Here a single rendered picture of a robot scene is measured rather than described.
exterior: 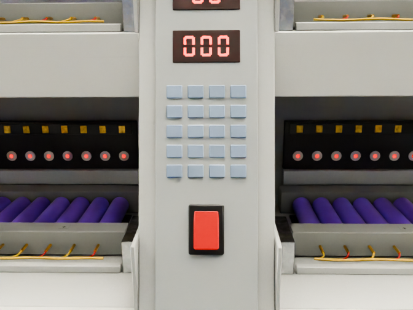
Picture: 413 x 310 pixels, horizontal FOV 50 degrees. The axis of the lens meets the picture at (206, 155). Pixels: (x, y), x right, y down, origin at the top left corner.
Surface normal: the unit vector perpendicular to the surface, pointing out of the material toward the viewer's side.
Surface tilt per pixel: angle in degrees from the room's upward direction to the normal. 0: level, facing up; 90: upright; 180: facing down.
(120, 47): 107
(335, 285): 17
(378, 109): 90
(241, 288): 90
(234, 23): 90
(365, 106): 90
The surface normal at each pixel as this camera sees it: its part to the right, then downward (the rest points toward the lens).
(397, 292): 0.00, -0.96
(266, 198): -0.03, -0.01
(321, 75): -0.03, 0.28
